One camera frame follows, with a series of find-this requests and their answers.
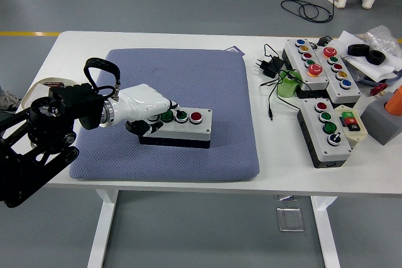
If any grey block holder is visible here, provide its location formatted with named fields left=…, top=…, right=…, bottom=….
left=360, top=90, right=402, bottom=146

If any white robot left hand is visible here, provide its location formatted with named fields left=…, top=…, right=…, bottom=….
left=112, top=83, right=179, bottom=137

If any person's grey shoe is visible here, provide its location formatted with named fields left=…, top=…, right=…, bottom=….
left=0, top=85, right=23, bottom=114

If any black foam ring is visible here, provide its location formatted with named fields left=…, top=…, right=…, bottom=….
left=366, top=50, right=387, bottom=65
left=347, top=43, right=371, bottom=57

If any small black device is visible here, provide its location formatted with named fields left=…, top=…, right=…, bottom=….
left=316, top=35, right=334, bottom=48

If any grey five-button box, large stop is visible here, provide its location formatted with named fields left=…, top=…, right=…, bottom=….
left=313, top=46, right=362, bottom=104
left=282, top=38, right=330, bottom=99

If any blue-grey padded mat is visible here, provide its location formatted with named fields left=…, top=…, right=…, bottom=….
left=68, top=48, right=261, bottom=183

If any grey four-button control box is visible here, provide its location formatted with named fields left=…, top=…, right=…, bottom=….
left=296, top=98, right=352, bottom=169
left=138, top=107, right=213, bottom=149

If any green plastic cylinder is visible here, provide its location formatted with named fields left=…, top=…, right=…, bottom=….
left=276, top=69, right=302, bottom=99

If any blue hose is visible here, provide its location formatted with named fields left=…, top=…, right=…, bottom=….
left=361, top=70, right=402, bottom=87

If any black power adapter plug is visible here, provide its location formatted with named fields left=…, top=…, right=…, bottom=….
left=253, top=56, right=285, bottom=78

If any cream three-button switch box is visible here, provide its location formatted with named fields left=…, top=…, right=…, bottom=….
left=333, top=104, right=368, bottom=149

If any metal floor socket plate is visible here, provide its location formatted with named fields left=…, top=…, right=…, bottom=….
left=276, top=207, right=305, bottom=233

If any white paper sheet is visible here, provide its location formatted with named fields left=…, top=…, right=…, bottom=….
left=337, top=30, right=402, bottom=82

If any red valve knob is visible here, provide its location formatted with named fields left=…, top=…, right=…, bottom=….
left=369, top=83, right=389, bottom=96

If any clear bubble wrap bag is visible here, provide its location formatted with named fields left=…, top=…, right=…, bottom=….
left=364, top=24, right=402, bottom=62

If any white table leg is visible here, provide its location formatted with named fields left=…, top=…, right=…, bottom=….
left=87, top=188, right=119, bottom=268
left=310, top=195, right=342, bottom=268

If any white shallow tray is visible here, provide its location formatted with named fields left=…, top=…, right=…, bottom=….
left=21, top=76, right=78, bottom=107

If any orange cylinder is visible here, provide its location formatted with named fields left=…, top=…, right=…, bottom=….
left=386, top=85, right=402, bottom=117

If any black adapter cord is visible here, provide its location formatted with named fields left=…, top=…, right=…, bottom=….
left=259, top=43, right=304, bottom=121

